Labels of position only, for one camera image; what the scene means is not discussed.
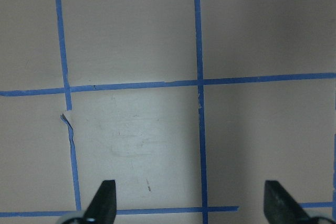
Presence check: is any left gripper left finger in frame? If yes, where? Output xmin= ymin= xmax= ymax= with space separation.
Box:
xmin=59 ymin=180 xmax=116 ymax=223

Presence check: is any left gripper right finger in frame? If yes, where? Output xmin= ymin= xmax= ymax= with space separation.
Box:
xmin=264 ymin=180 xmax=335 ymax=224

